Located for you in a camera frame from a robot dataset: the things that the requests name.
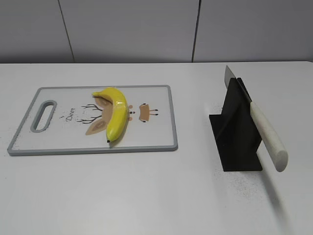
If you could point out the white-handled cleaver knife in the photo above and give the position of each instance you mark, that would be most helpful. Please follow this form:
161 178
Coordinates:
272 142

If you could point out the yellow plastic banana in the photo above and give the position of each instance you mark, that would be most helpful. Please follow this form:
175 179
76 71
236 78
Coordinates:
120 112

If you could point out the black knife stand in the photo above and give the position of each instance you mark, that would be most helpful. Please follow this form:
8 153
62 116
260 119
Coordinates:
236 135

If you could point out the white grey-rimmed cutting board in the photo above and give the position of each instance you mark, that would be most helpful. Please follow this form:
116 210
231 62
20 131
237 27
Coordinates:
69 120

